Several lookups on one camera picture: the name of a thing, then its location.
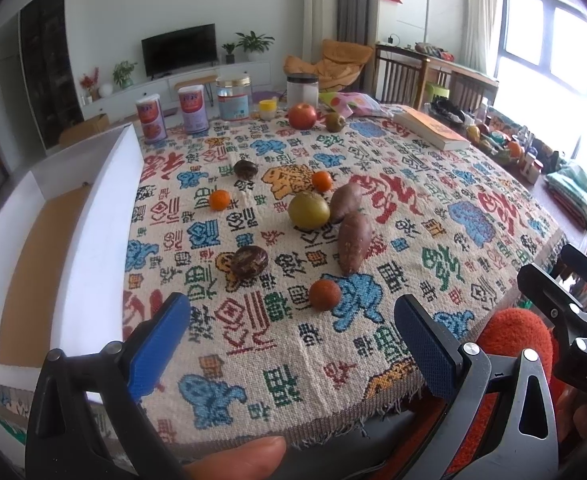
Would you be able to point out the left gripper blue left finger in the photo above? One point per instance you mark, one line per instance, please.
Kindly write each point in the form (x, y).
(63, 441)

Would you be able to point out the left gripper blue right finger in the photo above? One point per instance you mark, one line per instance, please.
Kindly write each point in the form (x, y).
(520, 441)

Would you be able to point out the sweet potato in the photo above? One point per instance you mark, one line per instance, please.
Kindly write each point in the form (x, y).
(354, 238)
(345, 200)

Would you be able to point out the dark passion fruit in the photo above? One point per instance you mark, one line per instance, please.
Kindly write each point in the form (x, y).
(245, 169)
(249, 262)

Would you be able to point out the dark orange front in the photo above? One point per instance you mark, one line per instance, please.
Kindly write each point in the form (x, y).
(324, 295)

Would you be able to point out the small orange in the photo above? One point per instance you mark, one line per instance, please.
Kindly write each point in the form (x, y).
(220, 200)
(322, 181)

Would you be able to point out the green round fruit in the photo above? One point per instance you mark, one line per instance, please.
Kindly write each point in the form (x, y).
(308, 211)

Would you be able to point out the red apple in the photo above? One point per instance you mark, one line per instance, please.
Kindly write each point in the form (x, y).
(302, 116)

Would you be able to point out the right hand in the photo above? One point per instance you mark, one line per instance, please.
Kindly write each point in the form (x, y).
(570, 415)

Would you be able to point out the left hand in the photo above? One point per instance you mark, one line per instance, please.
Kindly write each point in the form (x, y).
(254, 460)

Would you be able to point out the orange fluffy sleeve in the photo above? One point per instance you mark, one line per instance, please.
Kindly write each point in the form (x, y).
(508, 333)

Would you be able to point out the folded green blanket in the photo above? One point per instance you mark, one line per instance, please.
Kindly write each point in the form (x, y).
(570, 184)

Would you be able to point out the white cardboard box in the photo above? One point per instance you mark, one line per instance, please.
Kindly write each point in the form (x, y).
(63, 237)

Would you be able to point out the orange cover book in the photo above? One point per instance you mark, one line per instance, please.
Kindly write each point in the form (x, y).
(430, 130)

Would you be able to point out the wooden bench chair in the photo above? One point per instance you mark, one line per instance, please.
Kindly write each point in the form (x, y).
(404, 76)

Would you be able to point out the patterned woven tablecloth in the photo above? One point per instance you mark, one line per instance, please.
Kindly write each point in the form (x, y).
(450, 228)

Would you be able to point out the pink snack bag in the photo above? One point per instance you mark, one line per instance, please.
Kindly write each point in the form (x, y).
(352, 104)

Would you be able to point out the left pink white can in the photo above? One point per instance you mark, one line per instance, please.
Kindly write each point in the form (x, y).
(151, 116)

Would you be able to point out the pink white can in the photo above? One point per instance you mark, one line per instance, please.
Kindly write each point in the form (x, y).
(193, 108)
(151, 116)

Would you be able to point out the orange bean bag chair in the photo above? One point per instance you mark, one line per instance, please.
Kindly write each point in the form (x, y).
(340, 65)

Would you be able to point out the white tv cabinet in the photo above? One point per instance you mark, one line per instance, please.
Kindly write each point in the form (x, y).
(121, 103)

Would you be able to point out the clear jar black lid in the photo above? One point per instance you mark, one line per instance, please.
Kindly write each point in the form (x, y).
(302, 88)

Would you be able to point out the right pink white can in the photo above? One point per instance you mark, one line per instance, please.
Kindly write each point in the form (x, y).
(193, 108)

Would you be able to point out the red flower vase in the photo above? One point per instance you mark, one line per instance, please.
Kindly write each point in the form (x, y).
(89, 83)

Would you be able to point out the small yellow cup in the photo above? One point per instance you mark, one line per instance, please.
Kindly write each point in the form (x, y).
(268, 109)

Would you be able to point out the potted plant left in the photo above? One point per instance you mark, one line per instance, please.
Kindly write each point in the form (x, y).
(122, 74)

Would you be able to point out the clear jar gold lid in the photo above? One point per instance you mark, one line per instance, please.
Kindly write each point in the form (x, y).
(234, 97)

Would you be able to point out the black television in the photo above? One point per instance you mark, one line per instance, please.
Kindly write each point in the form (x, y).
(165, 53)

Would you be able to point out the potted plant by television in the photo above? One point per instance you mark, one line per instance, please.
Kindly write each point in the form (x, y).
(254, 45)

